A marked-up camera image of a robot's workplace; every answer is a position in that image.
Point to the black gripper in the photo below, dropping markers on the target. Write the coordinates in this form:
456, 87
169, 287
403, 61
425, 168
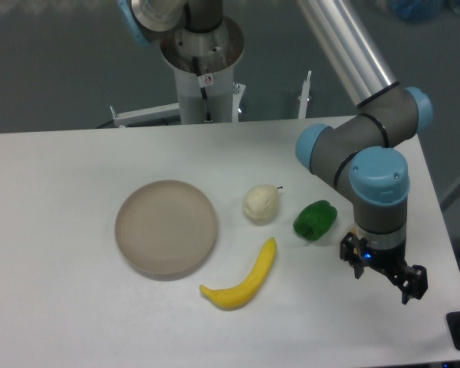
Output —
411, 280

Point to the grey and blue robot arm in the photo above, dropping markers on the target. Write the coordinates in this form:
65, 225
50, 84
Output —
358, 159

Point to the yellow banana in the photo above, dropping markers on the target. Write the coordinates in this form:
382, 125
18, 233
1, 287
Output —
238, 296

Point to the green bell pepper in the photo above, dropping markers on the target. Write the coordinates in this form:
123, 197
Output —
315, 220

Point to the white pear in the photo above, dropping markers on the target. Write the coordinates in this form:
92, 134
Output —
261, 203

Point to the beige round plate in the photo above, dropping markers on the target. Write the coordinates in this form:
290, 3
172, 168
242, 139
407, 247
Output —
166, 229

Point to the blue object in background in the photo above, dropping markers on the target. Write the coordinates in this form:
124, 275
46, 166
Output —
416, 11

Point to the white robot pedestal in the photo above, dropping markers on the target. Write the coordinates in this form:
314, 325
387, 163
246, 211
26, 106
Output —
205, 98

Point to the white metal mounting frame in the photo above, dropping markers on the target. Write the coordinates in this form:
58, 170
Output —
145, 117

